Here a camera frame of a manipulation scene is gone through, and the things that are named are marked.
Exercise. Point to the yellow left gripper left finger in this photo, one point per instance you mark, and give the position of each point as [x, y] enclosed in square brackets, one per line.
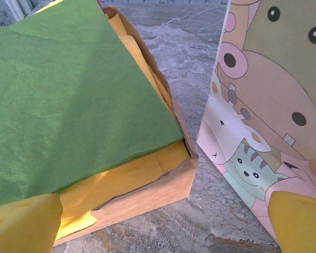
[21, 229]

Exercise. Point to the aluminium frame post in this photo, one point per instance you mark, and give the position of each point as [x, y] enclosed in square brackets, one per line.
[21, 8]

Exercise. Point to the green paper napkin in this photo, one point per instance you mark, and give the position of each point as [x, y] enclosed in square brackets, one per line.
[68, 92]

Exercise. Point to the animal print paper gift bag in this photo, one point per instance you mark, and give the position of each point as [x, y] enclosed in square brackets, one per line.
[266, 92]

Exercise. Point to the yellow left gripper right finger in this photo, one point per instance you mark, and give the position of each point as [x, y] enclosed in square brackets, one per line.
[300, 226]

